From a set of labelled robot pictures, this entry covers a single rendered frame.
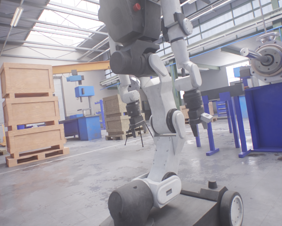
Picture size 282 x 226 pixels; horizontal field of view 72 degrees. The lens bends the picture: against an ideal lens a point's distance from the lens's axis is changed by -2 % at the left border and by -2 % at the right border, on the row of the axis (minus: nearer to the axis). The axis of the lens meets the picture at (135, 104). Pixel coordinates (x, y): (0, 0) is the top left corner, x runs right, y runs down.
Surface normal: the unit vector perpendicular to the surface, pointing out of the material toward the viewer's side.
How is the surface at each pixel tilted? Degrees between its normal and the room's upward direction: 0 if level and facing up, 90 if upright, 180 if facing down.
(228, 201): 37
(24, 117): 90
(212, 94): 90
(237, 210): 90
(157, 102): 100
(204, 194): 45
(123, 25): 105
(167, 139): 60
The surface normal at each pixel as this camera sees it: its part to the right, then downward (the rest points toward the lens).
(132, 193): 0.34, -0.77
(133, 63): 0.68, 0.27
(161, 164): -0.69, -0.44
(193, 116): -0.68, 0.26
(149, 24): 0.69, 0.06
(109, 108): -0.66, 0.05
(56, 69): 0.17, -0.07
